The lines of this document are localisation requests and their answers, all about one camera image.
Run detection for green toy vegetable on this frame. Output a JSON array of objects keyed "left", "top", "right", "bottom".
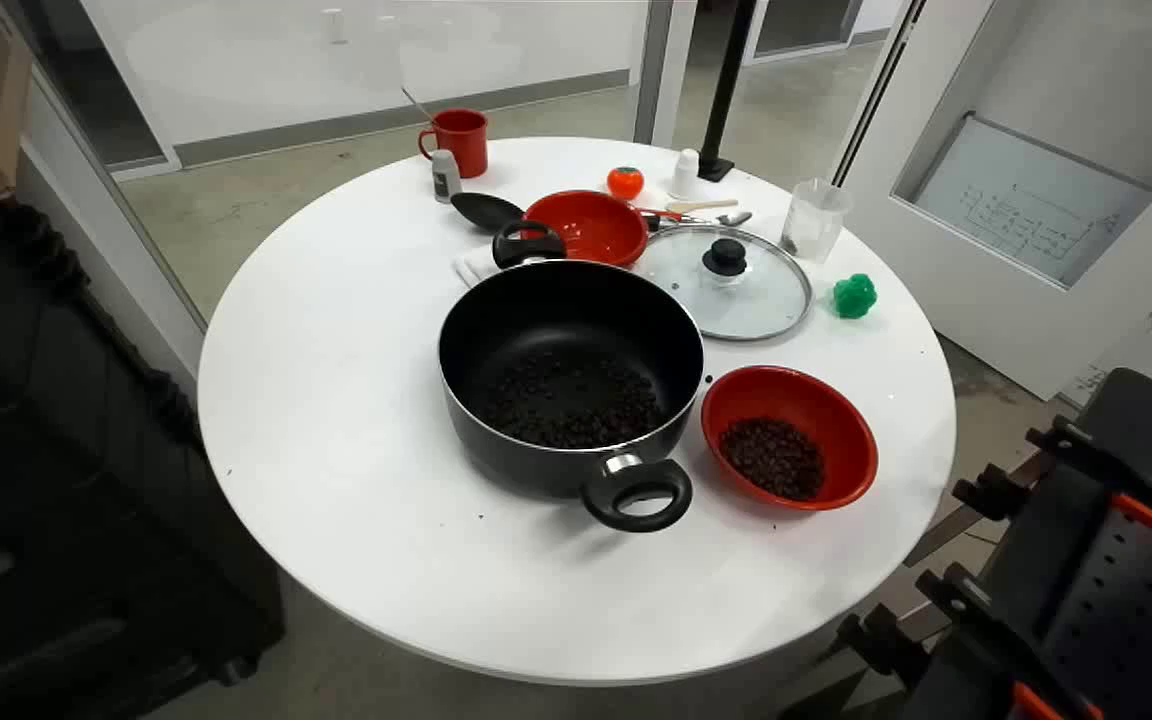
[{"left": 828, "top": 268, "right": 880, "bottom": 326}]

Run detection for black tripod pole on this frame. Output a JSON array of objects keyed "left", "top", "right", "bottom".
[{"left": 695, "top": 0, "right": 759, "bottom": 187}]

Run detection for red handled metal spoon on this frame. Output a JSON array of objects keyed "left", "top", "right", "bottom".
[{"left": 636, "top": 206, "right": 758, "bottom": 238}]

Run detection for black perforated breadboard table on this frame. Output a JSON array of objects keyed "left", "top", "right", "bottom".
[{"left": 911, "top": 370, "right": 1152, "bottom": 720}]

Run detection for coffee beans in bowl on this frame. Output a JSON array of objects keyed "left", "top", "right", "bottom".
[{"left": 718, "top": 412, "right": 828, "bottom": 504}]

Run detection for empty red bowl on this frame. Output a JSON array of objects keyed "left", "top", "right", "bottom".
[{"left": 519, "top": 187, "right": 652, "bottom": 273}]

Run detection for small white bottle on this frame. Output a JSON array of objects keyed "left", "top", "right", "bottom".
[{"left": 671, "top": 144, "right": 703, "bottom": 206}]

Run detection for red bowl with beans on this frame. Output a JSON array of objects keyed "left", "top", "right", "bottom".
[{"left": 695, "top": 364, "right": 886, "bottom": 518}]

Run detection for black ladle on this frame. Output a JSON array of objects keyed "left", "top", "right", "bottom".
[{"left": 448, "top": 187, "right": 527, "bottom": 238}]

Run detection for whiteboard with writing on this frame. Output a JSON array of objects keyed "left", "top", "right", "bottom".
[{"left": 911, "top": 113, "right": 1152, "bottom": 291}]

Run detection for clear plastic jug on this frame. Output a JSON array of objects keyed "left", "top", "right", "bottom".
[{"left": 780, "top": 175, "right": 848, "bottom": 264}]

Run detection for coffee beans in pot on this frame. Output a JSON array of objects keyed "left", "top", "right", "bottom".
[{"left": 468, "top": 350, "right": 671, "bottom": 450}]

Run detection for wooden spatula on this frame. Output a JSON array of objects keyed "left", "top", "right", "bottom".
[{"left": 652, "top": 196, "right": 745, "bottom": 220}]

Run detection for grey salt shaker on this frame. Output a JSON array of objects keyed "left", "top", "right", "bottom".
[{"left": 428, "top": 144, "right": 466, "bottom": 206}]

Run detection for red mug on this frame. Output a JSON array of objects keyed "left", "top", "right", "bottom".
[{"left": 417, "top": 108, "right": 492, "bottom": 185}]

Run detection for orange toy tomato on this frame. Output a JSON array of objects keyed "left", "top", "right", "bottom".
[{"left": 606, "top": 164, "right": 647, "bottom": 206}]

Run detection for glass pot lid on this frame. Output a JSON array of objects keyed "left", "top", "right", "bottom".
[{"left": 636, "top": 225, "right": 816, "bottom": 346}]

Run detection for black cooking pot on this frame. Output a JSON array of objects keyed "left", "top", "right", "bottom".
[{"left": 438, "top": 218, "right": 707, "bottom": 538}]

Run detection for black orange bar clamp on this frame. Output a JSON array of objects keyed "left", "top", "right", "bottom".
[
  {"left": 951, "top": 417, "right": 1152, "bottom": 541},
  {"left": 836, "top": 561, "right": 1107, "bottom": 720}
]

